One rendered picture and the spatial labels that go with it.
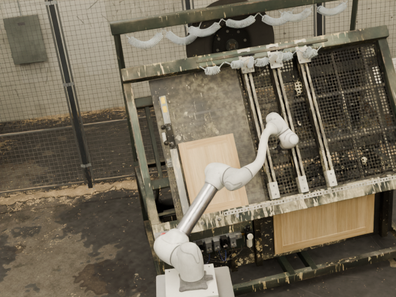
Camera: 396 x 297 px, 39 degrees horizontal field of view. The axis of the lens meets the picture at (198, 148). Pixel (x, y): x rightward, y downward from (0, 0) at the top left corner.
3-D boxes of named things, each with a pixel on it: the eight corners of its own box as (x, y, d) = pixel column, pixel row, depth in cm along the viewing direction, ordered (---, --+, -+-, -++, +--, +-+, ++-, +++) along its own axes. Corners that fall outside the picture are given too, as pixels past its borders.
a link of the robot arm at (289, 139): (297, 144, 403) (286, 129, 404) (304, 140, 388) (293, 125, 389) (286, 152, 401) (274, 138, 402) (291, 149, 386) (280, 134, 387)
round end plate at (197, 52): (192, 97, 488) (181, 6, 454) (191, 95, 494) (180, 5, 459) (278, 82, 501) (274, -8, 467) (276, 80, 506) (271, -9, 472)
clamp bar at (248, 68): (267, 200, 429) (276, 197, 405) (234, 54, 444) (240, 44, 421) (280, 197, 430) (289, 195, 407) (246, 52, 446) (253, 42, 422)
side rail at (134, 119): (151, 225, 420) (151, 225, 409) (122, 86, 435) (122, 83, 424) (158, 224, 421) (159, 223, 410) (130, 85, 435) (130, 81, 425)
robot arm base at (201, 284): (214, 288, 346) (213, 281, 344) (178, 292, 346) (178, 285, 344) (212, 270, 363) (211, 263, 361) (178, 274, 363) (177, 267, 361)
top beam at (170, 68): (122, 85, 429) (122, 81, 419) (119, 72, 430) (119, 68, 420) (384, 40, 463) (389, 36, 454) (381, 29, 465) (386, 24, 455)
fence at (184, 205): (183, 218, 418) (184, 218, 414) (158, 98, 431) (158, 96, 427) (190, 217, 419) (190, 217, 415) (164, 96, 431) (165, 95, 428)
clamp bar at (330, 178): (324, 188, 436) (336, 185, 413) (289, 45, 452) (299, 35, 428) (336, 185, 438) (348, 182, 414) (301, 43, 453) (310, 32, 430)
